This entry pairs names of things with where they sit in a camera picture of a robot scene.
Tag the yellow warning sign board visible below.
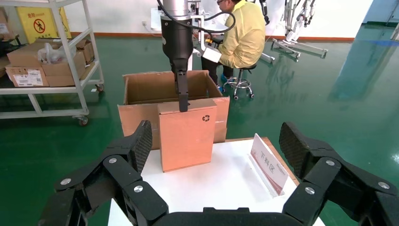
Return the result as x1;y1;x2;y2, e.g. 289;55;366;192
16;6;72;44

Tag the cardboard box with white label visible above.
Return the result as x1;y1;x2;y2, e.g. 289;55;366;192
5;65;50;88

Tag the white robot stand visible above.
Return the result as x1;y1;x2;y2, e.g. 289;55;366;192
270;0;329;60

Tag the plain cardboard box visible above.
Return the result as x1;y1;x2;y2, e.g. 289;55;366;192
7;42;63;68
41;51;87;88

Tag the person in yellow coat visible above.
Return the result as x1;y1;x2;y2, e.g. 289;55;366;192
201;0;266;93

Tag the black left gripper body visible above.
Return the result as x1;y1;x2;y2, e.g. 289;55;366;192
160;16;194;74

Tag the large open cardboard box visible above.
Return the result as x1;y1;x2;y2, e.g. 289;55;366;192
117;70;231;151

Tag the clear plastic bag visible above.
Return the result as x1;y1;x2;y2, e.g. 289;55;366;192
37;42;78;65

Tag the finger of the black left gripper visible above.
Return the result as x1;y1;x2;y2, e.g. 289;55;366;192
175;70;190;113

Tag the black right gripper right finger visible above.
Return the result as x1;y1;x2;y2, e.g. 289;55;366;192
279;121;399;226

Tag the white metal shelf cart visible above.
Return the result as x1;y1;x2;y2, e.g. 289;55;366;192
0;0;105;127

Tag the small cardboard box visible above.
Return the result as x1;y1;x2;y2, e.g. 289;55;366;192
75;39;96;65
157;98;218;173

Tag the small open cardboard box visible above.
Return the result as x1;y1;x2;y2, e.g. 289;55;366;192
75;39;96;65

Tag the thick black cable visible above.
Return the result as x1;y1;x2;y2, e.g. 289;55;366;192
157;0;236;34

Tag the acrylic table sign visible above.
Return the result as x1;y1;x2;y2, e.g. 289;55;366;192
248;133;290;198

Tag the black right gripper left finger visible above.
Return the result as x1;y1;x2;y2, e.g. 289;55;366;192
37;120;169;226

